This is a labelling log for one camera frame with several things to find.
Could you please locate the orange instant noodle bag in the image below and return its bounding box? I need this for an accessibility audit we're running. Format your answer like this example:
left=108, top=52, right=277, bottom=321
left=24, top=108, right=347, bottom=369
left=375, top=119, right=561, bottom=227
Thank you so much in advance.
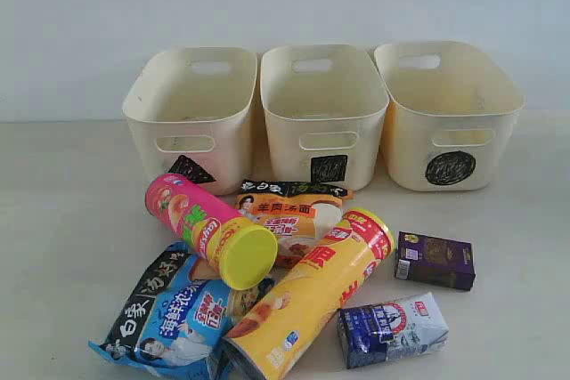
left=235, top=180, right=353, bottom=269

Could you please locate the pink chips can yellow lid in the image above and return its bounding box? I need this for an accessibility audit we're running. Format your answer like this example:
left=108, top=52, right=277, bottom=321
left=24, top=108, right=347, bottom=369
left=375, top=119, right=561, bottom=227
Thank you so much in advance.
left=145, top=173, right=278, bottom=290

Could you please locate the purple drink carton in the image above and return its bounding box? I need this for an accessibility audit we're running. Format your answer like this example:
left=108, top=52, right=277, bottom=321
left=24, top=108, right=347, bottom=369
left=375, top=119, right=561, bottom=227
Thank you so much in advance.
left=395, top=231, right=476, bottom=291

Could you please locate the blue white milk carton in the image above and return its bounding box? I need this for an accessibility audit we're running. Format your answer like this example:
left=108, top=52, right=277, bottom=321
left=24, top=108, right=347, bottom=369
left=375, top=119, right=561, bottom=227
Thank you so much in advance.
left=337, top=293, right=449, bottom=369

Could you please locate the blue instant noodle bag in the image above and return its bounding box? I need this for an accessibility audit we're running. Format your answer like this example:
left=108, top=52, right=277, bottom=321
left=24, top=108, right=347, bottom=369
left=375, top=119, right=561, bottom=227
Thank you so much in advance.
left=88, top=241, right=274, bottom=379

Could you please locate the cream bin with square mark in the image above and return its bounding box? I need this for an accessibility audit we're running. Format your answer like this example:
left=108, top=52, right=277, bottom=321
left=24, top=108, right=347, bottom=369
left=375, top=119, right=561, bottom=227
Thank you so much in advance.
left=260, top=44, right=389, bottom=190

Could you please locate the cream bin with triangle mark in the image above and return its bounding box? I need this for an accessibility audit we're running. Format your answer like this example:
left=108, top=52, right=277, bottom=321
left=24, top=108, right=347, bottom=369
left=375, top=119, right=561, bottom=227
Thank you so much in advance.
left=123, top=47, right=257, bottom=196

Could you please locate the cream bin with circle mark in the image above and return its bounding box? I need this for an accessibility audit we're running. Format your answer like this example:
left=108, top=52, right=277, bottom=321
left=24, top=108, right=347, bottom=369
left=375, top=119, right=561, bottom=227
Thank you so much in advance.
left=374, top=41, right=525, bottom=192

